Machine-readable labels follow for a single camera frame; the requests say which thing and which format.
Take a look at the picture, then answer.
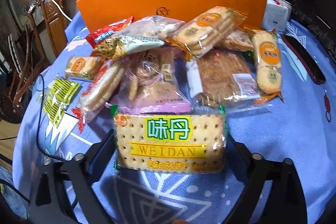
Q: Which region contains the carved wooden chair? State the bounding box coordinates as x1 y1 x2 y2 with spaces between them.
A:
8 0 71 107

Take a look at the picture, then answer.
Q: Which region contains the white charging cable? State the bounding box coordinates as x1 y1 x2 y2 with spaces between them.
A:
45 0 73 23

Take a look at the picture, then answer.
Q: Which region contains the white gold snack packet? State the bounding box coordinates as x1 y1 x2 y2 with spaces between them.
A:
91 31 167 61

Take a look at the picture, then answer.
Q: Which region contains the red snack packet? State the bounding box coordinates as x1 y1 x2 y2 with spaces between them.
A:
85 16 134 48

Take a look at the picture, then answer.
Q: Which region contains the brown paper snack pack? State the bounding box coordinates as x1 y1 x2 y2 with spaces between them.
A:
215 28 253 52

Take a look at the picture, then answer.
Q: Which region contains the yellow green snack packet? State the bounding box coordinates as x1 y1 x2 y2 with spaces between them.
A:
43 77 81 127

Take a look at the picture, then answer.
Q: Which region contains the blue patterned tablecloth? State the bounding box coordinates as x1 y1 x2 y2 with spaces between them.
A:
13 20 335 223

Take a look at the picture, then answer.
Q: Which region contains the clear rice cracker pack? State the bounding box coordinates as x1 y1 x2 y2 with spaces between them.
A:
71 60 125 133

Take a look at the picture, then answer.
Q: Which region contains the Weidan cracker pack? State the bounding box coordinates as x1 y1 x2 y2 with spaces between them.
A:
113 107 227 174

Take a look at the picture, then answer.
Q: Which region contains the brown bread clear pack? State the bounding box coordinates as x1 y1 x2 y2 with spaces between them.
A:
186 49 261 107

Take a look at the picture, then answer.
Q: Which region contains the pink snack bag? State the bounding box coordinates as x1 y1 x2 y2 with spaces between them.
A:
105 47 191 115

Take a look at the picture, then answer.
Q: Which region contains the red phone strap ring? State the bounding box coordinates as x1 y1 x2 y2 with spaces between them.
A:
322 84 333 123

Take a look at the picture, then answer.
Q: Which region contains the dark red smartphone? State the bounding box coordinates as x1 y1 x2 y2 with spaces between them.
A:
281 34 326 85

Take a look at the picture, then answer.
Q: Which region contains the orange-label rice cracker pack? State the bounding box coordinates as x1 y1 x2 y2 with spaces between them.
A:
244 27 282 104

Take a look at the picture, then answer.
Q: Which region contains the small orange-label cracker pack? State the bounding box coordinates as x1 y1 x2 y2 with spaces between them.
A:
64 55 102 81

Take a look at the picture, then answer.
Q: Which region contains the white tissue pack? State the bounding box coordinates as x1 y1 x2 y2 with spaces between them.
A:
261 0 291 32

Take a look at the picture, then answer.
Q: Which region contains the orange rice cracker pack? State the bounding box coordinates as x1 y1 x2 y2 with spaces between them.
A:
166 6 247 60

